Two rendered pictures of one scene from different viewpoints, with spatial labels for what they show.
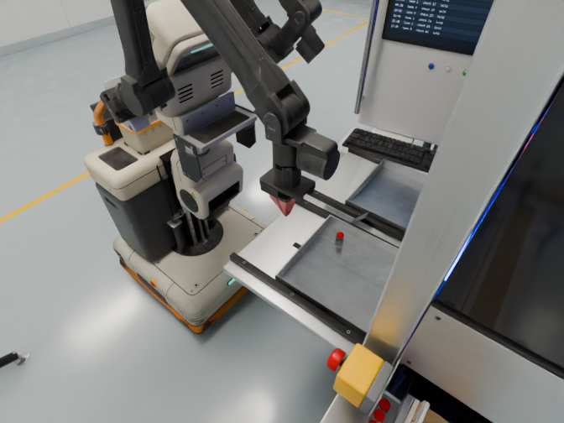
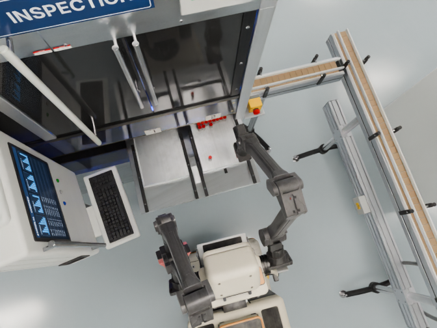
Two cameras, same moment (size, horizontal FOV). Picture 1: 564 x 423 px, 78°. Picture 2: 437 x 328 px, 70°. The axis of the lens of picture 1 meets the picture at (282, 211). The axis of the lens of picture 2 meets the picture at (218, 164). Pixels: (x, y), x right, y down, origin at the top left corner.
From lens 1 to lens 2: 144 cm
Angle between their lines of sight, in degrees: 58
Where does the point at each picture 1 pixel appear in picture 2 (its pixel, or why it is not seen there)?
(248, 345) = (231, 220)
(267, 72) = (254, 140)
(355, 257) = (209, 150)
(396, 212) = (170, 157)
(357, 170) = (158, 193)
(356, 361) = (255, 104)
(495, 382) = not seen: hidden behind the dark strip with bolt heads
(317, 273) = (228, 153)
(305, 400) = not seen: hidden behind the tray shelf
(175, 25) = (246, 252)
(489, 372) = not seen: hidden behind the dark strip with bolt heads
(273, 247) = (235, 177)
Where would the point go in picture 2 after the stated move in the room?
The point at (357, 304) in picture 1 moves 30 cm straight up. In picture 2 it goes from (225, 133) to (228, 112)
